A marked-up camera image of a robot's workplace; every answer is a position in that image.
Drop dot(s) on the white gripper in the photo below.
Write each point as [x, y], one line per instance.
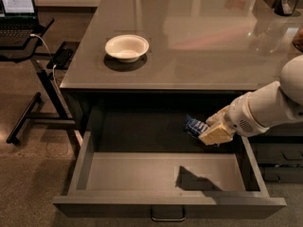
[241, 117]

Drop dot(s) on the blue rxbar blueberry wrapper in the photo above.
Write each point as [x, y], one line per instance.
[194, 127]

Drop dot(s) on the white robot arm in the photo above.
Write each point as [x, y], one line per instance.
[254, 113]

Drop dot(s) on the open grey top drawer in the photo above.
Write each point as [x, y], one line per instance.
[132, 161]

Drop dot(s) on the lower dark cabinet drawers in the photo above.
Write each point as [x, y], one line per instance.
[279, 153]

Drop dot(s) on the grey counter cabinet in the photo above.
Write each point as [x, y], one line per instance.
[195, 46]

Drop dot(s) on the white paper bowl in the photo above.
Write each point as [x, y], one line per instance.
[127, 48]

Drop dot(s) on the dark glass jar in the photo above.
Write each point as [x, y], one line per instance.
[288, 0]

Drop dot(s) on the black phone on tray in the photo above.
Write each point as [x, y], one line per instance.
[62, 56]

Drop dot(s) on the open black laptop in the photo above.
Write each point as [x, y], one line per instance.
[18, 20]

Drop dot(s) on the metal drawer handle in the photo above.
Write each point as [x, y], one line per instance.
[164, 213]

